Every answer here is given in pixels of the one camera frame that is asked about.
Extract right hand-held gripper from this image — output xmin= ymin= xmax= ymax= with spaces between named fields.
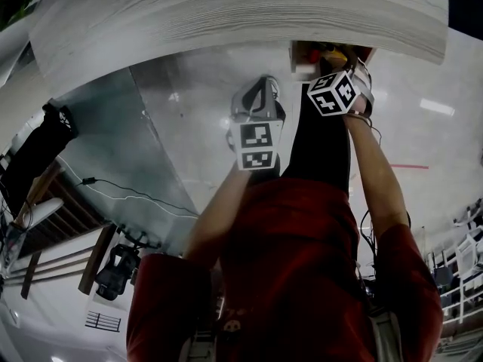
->
xmin=306 ymin=59 xmax=375 ymax=118

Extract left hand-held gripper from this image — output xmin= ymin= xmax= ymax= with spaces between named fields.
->
xmin=229 ymin=74 xmax=287 ymax=172

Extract yellow handle screwdriver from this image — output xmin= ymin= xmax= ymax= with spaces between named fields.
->
xmin=326 ymin=48 xmax=347 ymax=66

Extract wooden drawer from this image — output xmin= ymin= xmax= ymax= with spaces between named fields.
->
xmin=289 ymin=40 xmax=378 ymax=84

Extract person's right forearm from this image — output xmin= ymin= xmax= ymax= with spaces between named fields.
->
xmin=343 ymin=112 xmax=411 ymax=238

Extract person's left forearm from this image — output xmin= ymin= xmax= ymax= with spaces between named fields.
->
xmin=183 ymin=167 xmax=261 ymax=260

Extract person's black trousers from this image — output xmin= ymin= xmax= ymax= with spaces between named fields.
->
xmin=281 ymin=83 xmax=352 ymax=196

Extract grey wooden desk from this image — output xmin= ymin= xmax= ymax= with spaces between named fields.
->
xmin=28 ymin=0 xmax=451 ymax=248

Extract person's red shirt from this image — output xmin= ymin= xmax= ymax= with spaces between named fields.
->
xmin=126 ymin=176 xmax=445 ymax=362

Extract black wheeled device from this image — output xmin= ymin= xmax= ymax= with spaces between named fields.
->
xmin=93 ymin=242 xmax=143 ymax=302

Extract brown wooden plank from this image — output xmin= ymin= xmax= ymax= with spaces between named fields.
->
xmin=77 ymin=222 xmax=117 ymax=296

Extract white chair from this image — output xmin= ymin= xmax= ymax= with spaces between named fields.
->
xmin=454 ymin=230 xmax=483 ymax=302

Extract black tripod bag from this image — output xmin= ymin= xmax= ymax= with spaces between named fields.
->
xmin=0 ymin=103 xmax=79 ymax=218

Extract small black rack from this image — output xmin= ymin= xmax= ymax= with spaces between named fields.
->
xmin=85 ymin=310 xmax=122 ymax=333

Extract white metal railing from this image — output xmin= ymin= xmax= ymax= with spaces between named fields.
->
xmin=440 ymin=277 xmax=483 ymax=326

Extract white floor cable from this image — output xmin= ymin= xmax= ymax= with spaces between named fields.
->
xmin=56 ymin=155 xmax=200 ymax=219

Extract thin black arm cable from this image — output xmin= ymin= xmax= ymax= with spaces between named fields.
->
xmin=357 ymin=114 xmax=383 ymax=279

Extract grey harness strap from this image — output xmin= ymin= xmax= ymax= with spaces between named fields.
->
xmin=368 ymin=307 xmax=405 ymax=362

